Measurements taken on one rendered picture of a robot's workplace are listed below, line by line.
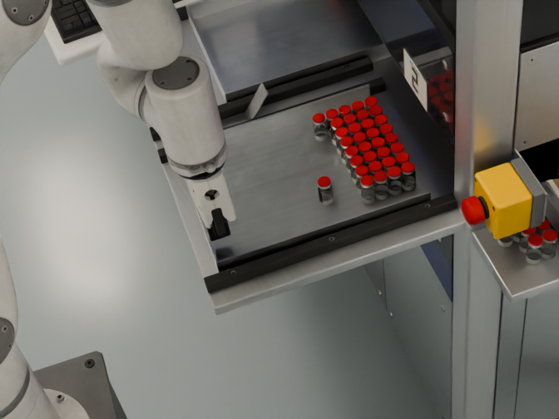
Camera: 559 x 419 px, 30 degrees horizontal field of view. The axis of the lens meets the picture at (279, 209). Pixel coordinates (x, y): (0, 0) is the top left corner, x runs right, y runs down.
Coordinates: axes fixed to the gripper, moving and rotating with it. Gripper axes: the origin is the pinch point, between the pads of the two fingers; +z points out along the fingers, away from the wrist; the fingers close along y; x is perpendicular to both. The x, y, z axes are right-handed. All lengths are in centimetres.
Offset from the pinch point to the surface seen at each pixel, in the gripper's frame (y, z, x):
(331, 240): -7.6, 2.6, -15.3
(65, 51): 65, 12, 15
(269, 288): -10.8, 4.4, -4.1
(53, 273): 81, 92, 38
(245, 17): 49, 4, -19
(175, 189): 14.0, 4.4, 3.7
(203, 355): 40, 92, 8
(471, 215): -19.5, -8.1, -32.2
